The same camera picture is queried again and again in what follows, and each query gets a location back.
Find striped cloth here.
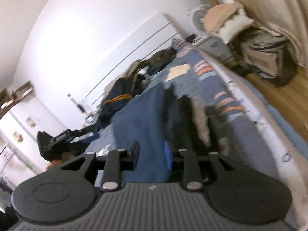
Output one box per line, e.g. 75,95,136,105
172,37,246,122

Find beige curtain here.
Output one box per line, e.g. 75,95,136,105
218,0,308,68

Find white printed bed sheet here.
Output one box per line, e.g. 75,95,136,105
198,47,308,231

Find person's left hand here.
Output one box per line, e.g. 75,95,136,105
46,153,73,172

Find navy t-shirt with yellow print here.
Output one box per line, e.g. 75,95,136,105
111,84,174,184

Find black hairbrush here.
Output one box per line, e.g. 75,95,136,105
67,93,86,114

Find dark green folded garment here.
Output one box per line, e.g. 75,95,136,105
204,106,232,150

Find black folded garment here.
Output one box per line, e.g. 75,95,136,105
164,87,205,150

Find grey nightstand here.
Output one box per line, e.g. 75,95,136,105
197,35,234,63

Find grey quilted fish-print blanket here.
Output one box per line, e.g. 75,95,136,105
88,46,278,187

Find olive garment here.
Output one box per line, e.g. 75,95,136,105
141,48,178,75

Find dark backpack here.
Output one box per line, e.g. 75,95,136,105
232,26,298,89

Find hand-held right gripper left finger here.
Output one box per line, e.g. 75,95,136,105
60,140,140,192

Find beige pants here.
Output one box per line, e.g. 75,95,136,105
125,60,145,83

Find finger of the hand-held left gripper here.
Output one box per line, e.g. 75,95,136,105
69,133,100,151
67,126,97,138

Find white fan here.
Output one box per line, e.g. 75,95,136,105
185,3,214,39

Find white wardrobe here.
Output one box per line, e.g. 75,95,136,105
0,96,68,189

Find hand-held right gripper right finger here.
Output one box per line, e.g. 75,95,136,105
164,141,244,193

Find open cardboard box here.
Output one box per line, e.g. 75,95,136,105
13,81,34,102
0,89,15,116

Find beige pillow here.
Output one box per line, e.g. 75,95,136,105
202,2,255,45

